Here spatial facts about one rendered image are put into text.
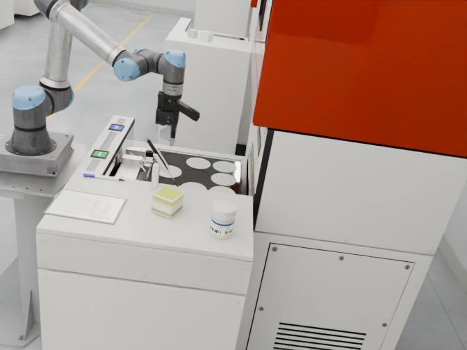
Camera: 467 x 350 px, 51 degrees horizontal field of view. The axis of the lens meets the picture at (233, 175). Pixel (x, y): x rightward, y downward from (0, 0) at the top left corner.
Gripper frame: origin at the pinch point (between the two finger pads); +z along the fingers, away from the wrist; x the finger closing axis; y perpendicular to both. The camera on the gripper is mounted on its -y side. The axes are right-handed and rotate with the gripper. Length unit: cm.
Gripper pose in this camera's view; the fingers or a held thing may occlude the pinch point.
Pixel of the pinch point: (173, 143)
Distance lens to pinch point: 188.4
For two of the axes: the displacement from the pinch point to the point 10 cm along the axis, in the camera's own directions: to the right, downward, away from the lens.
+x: 0.1, 4.7, -8.8
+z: -1.4, 8.7, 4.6
